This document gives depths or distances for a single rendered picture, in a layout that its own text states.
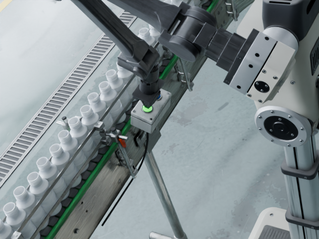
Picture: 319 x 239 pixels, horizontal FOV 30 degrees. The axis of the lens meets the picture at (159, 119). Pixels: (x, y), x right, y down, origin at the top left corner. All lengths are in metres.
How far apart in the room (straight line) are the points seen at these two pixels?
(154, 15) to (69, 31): 3.22
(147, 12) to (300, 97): 0.46
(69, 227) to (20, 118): 2.11
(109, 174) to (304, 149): 0.66
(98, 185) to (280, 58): 0.92
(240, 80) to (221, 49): 0.08
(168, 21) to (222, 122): 2.09
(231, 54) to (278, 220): 1.40
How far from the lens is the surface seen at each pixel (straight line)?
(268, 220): 2.61
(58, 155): 1.86
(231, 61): 1.30
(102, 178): 2.01
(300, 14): 1.38
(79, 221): 1.96
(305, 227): 2.09
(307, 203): 1.98
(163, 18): 1.35
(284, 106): 1.59
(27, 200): 1.80
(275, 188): 3.03
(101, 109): 1.98
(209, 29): 1.32
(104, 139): 1.98
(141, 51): 1.67
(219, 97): 3.55
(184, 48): 1.32
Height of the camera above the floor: 2.38
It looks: 42 degrees down
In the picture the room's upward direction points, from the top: 20 degrees counter-clockwise
